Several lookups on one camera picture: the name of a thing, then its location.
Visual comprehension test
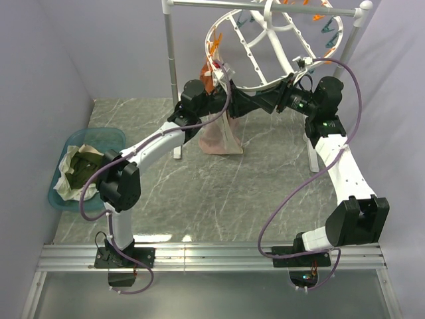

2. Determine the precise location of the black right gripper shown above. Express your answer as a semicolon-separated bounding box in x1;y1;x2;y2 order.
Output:
249;73;319;117

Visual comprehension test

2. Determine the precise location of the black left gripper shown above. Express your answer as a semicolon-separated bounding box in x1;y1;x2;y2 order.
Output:
197;79;258;120

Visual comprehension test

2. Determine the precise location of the pink underwear white waistband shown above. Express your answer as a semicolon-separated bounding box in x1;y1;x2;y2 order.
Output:
199;112;243;156

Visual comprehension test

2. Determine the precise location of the orange underwear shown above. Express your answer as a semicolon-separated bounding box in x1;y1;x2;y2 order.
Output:
199;60;215;94

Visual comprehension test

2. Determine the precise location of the white oval clip hanger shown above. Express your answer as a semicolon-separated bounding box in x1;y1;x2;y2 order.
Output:
204;0;345;94

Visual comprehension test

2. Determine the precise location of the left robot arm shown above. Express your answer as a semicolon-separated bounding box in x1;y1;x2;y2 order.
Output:
96;80;274;267

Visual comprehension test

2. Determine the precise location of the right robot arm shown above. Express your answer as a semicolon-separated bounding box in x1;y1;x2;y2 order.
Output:
260;76;390;266

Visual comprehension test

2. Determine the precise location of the white rack foot right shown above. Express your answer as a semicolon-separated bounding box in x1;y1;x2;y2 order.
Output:
303;132;319;173

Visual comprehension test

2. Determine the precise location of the white rack foot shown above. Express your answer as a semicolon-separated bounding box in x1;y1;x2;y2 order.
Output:
171;91;185;160
303;132;319;173

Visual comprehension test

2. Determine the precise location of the white rack foot left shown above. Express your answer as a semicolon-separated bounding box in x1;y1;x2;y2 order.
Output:
171;91;185;160

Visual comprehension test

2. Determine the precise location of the teal plastic basket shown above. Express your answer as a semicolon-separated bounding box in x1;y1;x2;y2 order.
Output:
48;128;126;212

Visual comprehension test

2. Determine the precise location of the pile of clothes in basket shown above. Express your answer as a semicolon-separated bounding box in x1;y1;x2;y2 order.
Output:
53;144;103;201

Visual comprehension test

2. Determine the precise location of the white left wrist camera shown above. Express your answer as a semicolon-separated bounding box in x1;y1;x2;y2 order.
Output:
211;60;234;93

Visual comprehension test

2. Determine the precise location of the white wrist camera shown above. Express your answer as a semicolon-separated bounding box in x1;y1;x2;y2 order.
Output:
211;60;234;93
293;56;313;84

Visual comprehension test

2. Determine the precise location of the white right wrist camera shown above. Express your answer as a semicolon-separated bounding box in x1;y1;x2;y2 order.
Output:
293;56;313;84

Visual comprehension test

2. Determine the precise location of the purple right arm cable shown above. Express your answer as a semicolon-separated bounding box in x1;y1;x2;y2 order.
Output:
258;58;363;289

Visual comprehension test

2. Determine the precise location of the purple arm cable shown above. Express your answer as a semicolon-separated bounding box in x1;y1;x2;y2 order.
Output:
258;58;363;289
78;68;233;294

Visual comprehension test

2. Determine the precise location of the silver clothes rack frame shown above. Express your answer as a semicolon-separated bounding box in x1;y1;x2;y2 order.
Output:
160;0;375;134

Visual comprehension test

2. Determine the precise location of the aluminium rail front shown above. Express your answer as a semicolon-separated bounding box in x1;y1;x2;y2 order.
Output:
36;242;386;272

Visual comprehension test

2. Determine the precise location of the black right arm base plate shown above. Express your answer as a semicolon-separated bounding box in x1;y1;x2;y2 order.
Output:
271;246;331;268

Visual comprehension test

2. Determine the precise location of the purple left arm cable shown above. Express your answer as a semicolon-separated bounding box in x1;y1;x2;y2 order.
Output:
78;68;233;294

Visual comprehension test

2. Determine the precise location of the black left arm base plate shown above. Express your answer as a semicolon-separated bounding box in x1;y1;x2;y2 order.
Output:
94;247;155;269

